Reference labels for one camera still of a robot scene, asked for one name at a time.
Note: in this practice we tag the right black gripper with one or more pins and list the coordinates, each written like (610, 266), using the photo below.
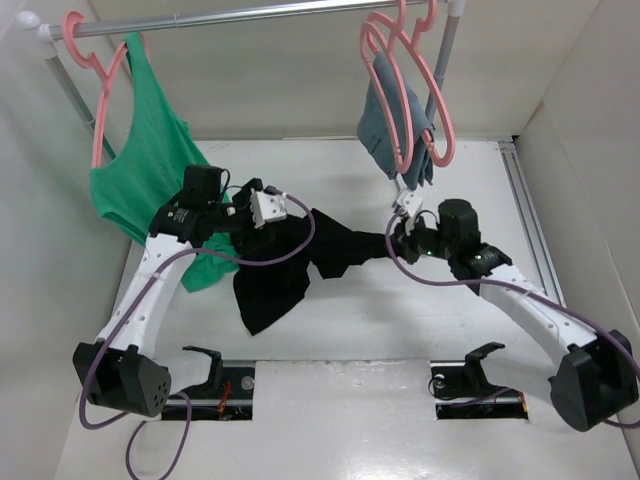
(402, 239)

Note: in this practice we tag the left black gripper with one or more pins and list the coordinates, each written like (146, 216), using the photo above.
(246, 199)

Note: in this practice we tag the black t shirt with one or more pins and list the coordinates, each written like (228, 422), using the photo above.
(265, 294)

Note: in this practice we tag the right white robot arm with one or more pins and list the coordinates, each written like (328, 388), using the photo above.
(588, 375)

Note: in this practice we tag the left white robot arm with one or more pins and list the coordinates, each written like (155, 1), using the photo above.
(120, 370)

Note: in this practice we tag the pink hanger with denim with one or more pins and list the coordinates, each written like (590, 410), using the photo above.
(434, 77)

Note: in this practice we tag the green tank top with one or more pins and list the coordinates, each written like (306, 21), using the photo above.
(149, 169)

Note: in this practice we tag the blue denim garment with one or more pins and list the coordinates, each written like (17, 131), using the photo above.
(372, 130)

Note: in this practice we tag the metal clothes rack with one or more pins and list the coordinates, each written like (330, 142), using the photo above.
(74, 27)

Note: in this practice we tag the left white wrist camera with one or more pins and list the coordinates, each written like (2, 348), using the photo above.
(267, 208)

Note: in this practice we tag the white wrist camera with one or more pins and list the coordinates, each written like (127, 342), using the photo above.
(407, 203)
(267, 208)

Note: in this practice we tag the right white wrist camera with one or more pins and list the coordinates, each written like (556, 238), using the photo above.
(407, 203)

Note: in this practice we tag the aluminium rail right side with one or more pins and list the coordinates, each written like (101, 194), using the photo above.
(534, 235)

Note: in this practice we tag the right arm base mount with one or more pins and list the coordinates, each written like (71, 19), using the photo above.
(462, 392)

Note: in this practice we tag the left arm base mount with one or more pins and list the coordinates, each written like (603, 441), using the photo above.
(217, 389)

